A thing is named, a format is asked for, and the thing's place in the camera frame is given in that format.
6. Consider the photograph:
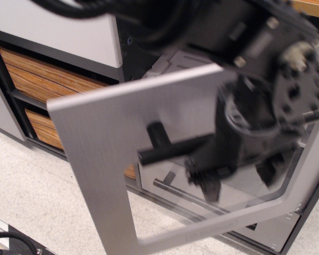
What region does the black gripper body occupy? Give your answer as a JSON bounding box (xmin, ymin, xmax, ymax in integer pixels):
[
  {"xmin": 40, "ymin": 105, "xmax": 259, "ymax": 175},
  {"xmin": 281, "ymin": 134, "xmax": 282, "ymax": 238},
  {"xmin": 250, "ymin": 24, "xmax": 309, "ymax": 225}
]
[{"xmin": 184, "ymin": 79, "xmax": 304, "ymax": 185}]

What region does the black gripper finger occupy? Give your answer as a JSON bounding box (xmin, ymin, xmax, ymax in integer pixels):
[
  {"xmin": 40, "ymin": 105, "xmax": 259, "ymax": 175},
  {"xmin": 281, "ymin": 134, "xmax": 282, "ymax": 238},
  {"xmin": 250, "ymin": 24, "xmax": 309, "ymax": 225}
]
[
  {"xmin": 200, "ymin": 178, "xmax": 221, "ymax": 202},
  {"xmin": 255, "ymin": 152, "xmax": 287, "ymax": 186}
]

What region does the black oven door handle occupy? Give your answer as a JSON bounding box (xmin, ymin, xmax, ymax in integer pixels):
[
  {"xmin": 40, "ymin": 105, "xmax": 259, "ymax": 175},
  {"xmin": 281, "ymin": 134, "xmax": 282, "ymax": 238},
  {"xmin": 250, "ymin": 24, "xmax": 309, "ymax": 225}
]
[{"xmin": 138, "ymin": 109, "xmax": 319, "ymax": 166}]

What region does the grey toy oven door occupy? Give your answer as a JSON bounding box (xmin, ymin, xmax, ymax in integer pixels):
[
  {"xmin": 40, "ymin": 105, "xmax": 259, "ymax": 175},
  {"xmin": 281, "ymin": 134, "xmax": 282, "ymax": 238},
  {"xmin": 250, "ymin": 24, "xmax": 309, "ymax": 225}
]
[{"xmin": 47, "ymin": 64, "xmax": 319, "ymax": 254}]

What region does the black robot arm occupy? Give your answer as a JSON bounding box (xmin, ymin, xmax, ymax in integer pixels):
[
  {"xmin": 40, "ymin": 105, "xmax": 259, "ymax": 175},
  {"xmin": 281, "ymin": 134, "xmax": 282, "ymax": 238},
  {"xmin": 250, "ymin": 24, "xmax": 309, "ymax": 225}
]
[{"xmin": 37, "ymin": 1, "xmax": 319, "ymax": 202}]

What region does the grey lower oven drawer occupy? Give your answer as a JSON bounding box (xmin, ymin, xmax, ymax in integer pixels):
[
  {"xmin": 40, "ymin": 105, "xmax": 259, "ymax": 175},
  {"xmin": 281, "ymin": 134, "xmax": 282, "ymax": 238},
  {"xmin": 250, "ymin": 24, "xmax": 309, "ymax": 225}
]
[{"xmin": 136, "ymin": 132, "xmax": 309, "ymax": 253}]

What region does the wooden countertop edge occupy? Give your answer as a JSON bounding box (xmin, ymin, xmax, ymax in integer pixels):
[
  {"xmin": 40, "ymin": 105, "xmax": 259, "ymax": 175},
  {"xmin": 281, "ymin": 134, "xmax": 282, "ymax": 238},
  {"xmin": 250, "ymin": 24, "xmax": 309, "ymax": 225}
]
[{"xmin": 293, "ymin": 0, "xmax": 319, "ymax": 18}]

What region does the lower wood-pattern storage bin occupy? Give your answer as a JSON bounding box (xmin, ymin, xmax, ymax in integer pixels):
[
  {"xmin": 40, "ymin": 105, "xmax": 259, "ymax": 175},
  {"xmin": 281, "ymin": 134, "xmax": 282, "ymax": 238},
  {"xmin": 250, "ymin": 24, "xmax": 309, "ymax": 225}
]
[{"xmin": 24, "ymin": 106, "xmax": 137, "ymax": 180}]

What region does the wood-pattern storage bin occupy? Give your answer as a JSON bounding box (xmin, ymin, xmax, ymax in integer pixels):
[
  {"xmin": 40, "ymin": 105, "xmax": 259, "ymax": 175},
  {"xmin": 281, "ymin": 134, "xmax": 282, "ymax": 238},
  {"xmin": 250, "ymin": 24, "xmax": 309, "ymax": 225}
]
[
  {"xmin": 0, "ymin": 45, "xmax": 109, "ymax": 103},
  {"xmin": 24, "ymin": 106, "xmax": 137, "ymax": 180}
]

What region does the upper wood-pattern storage bin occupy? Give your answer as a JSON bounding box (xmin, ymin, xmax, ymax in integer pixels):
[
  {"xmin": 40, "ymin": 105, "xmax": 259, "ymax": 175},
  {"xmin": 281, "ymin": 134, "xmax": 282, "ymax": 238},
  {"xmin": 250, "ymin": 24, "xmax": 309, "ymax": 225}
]
[{"xmin": 0, "ymin": 45, "xmax": 109, "ymax": 103}]

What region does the dark grey kitchen cabinet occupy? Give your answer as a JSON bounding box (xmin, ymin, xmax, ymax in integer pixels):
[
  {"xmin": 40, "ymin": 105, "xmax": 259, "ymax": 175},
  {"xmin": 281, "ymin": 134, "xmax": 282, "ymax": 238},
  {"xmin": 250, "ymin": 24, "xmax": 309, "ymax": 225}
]
[{"xmin": 0, "ymin": 1, "xmax": 319, "ymax": 254}]

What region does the black drawer handle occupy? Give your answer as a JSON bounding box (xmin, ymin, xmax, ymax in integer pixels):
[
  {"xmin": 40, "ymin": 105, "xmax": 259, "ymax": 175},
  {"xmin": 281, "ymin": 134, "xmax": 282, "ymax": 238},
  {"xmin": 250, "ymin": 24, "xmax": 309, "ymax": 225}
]
[{"xmin": 153, "ymin": 171, "xmax": 230, "ymax": 215}]

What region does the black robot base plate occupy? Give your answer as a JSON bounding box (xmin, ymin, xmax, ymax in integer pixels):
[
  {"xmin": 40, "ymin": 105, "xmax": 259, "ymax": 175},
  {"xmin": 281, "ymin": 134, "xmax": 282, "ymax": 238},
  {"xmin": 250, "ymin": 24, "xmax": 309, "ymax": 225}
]
[{"xmin": 6, "ymin": 224, "xmax": 56, "ymax": 255}]

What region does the black braided cable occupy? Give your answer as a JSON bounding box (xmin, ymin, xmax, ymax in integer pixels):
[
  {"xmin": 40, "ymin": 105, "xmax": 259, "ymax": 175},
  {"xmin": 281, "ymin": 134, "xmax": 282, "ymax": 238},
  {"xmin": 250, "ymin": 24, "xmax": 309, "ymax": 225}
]
[{"xmin": 0, "ymin": 229, "xmax": 35, "ymax": 255}]

